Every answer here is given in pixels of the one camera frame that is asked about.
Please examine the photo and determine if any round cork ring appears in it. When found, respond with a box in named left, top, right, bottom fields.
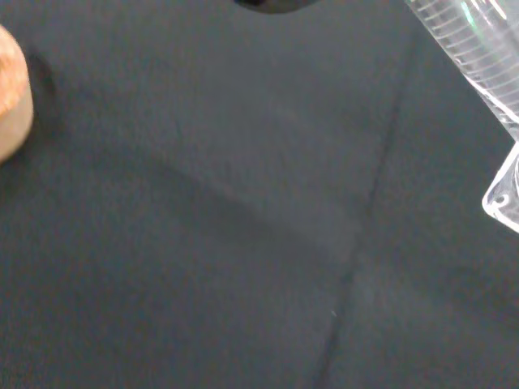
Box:
left=0, top=24, right=35, bottom=164

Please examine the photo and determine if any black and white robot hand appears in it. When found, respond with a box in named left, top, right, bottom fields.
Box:
left=232, top=0, right=322, bottom=15

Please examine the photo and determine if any black table cloth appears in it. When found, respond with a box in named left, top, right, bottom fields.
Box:
left=0, top=0, right=519, bottom=389

